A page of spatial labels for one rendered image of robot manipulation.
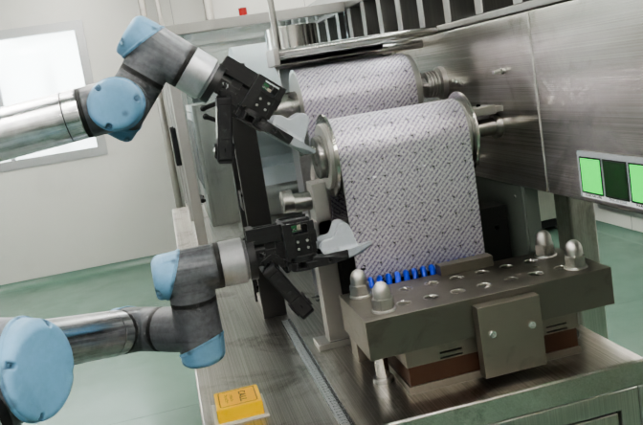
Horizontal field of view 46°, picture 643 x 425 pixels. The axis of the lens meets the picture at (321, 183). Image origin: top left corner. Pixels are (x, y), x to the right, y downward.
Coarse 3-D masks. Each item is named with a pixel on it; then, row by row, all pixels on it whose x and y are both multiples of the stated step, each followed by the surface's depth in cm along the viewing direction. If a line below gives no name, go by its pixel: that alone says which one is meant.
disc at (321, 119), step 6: (318, 120) 133; (324, 120) 127; (324, 126) 128; (330, 126) 126; (330, 132) 125; (330, 138) 126; (336, 150) 124; (336, 156) 124; (336, 162) 125; (336, 168) 126; (336, 174) 126; (336, 180) 127; (336, 186) 128; (330, 192) 134; (336, 192) 129
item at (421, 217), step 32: (352, 192) 126; (384, 192) 128; (416, 192) 129; (448, 192) 130; (352, 224) 127; (384, 224) 128; (416, 224) 130; (448, 224) 131; (480, 224) 132; (384, 256) 129; (416, 256) 130; (448, 256) 131
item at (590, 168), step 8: (584, 160) 110; (592, 160) 108; (584, 168) 111; (592, 168) 108; (584, 176) 111; (592, 176) 109; (600, 176) 107; (584, 184) 112; (592, 184) 109; (600, 184) 107; (600, 192) 108
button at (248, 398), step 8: (224, 392) 118; (232, 392) 118; (240, 392) 117; (248, 392) 117; (256, 392) 116; (216, 400) 116; (224, 400) 115; (232, 400) 115; (240, 400) 114; (248, 400) 114; (256, 400) 113; (216, 408) 113; (224, 408) 112; (232, 408) 112; (240, 408) 113; (248, 408) 113; (256, 408) 113; (224, 416) 112; (232, 416) 112; (240, 416) 113; (248, 416) 113
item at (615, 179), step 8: (608, 168) 105; (616, 168) 103; (624, 168) 101; (608, 176) 105; (616, 176) 103; (624, 176) 101; (608, 184) 105; (616, 184) 103; (624, 184) 102; (608, 192) 106; (616, 192) 104; (624, 192) 102
